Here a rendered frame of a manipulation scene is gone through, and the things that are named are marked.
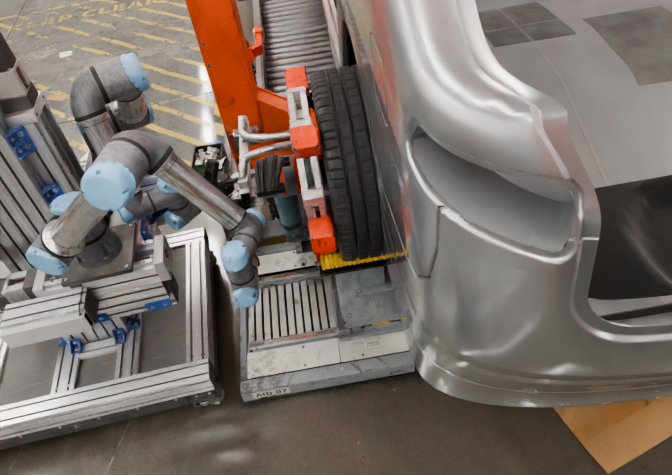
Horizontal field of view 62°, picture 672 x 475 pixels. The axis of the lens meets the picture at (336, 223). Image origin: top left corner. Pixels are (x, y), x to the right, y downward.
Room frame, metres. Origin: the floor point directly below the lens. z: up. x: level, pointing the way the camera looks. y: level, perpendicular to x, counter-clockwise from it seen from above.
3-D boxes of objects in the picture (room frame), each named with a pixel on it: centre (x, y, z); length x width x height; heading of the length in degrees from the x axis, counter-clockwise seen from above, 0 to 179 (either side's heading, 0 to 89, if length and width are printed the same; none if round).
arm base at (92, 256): (1.35, 0.78, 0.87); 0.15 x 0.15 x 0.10
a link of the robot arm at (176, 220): (1.48, 0.52, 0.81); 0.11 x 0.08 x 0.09; 136
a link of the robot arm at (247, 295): (1.07, 0.29, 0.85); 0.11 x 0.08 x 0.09; 1
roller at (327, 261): (1.42, -0.04, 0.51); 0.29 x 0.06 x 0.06; 91
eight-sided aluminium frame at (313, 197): (1.54, 0.06, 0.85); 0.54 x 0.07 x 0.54; 1
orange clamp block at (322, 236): (1.23, 0.05, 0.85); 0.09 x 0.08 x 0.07; 1
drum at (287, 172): (1.54, 0.13, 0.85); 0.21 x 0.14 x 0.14; 91
